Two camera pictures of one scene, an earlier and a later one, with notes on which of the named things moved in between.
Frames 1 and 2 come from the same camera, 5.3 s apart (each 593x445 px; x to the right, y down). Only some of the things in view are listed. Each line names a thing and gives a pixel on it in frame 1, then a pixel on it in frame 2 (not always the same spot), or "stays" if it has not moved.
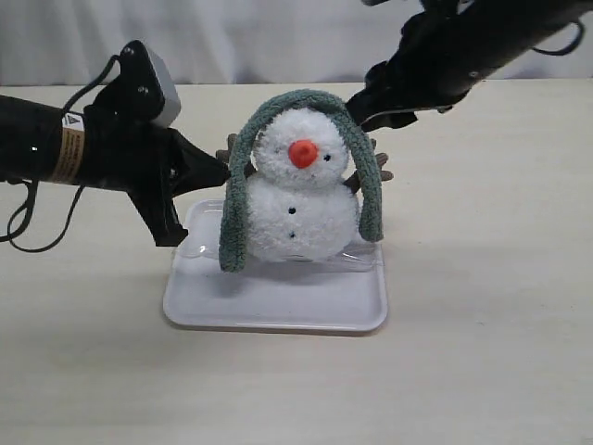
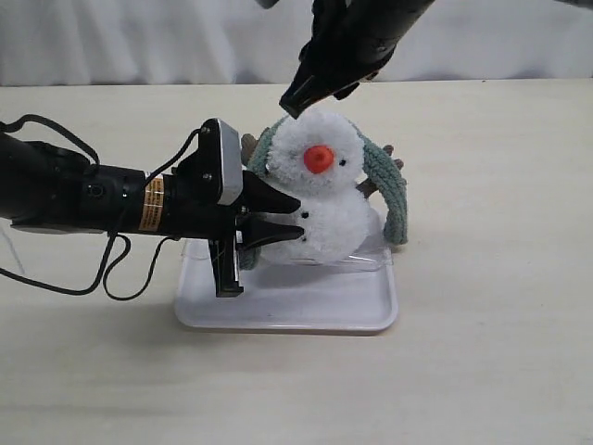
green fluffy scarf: x=363 y=158 -> x=383 y=166
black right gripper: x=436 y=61 -> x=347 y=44
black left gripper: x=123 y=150 -> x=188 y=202
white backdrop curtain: x=228 y=41 stays
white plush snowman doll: x=302 y=198 stays
